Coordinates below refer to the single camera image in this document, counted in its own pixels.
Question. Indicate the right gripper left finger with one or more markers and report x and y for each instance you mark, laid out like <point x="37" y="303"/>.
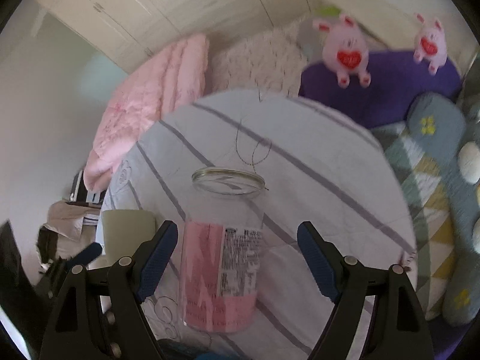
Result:
<point x="98" y="314"/>

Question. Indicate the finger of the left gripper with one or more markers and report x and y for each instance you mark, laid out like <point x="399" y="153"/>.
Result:
<point x="84" y="257"/>

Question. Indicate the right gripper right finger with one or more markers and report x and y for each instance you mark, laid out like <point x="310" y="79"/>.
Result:
<point x="397" y="329"/>

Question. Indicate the clear jar with pink label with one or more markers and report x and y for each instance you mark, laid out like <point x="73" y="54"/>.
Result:
<point x="221" y="248"/>

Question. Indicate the pale green frosted cup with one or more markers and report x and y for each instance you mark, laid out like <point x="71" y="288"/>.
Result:
<point x="124" y="231"/>

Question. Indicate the beige clothes pile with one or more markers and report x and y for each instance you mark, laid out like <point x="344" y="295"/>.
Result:
<point x="68" y="230"/>

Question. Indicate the black and blue can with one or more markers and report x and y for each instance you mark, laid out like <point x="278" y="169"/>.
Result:
<point x="178" y="351"/>

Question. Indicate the geometric patterned quilt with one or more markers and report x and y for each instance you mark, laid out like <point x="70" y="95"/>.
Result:
<point x="425" y="194"/>

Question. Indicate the striped quilted table cover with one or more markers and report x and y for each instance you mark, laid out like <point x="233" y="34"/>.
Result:
<point x="272" y="162"/>

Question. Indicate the folded pink quilt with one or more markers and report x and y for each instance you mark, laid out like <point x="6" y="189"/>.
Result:
<point x="174" y="77"/>

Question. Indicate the blue grey plush toy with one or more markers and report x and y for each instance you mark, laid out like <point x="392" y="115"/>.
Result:
<point x="451" y="138"/>

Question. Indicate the cream white wardrobe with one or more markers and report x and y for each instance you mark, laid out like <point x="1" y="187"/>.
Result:
<point x="128" y="32"/>

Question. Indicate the purple pillow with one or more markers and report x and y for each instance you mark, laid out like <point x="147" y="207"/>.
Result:
<point x="396" y="81"/>

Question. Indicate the heart patterned bed sheet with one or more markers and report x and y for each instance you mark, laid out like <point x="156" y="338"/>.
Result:
<point x="270" y="61"/>

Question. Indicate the left pink plush bunny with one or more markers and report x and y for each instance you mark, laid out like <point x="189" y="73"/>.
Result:
<point x="345" y="51"/>

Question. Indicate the pink plush bunny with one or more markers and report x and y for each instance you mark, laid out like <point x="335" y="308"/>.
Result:
<point x="430" y="44"/>
<point x="345" y="51"/>

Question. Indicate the right pink plush bunny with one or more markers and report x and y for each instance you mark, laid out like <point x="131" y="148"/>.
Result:
<point x="430" y="44"/>

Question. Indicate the grey green pillow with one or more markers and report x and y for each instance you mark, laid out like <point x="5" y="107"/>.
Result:
<point x="310" y="39"/>

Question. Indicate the white bedside board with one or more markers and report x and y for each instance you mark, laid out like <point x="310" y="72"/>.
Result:
<point x="392" y="26"/>

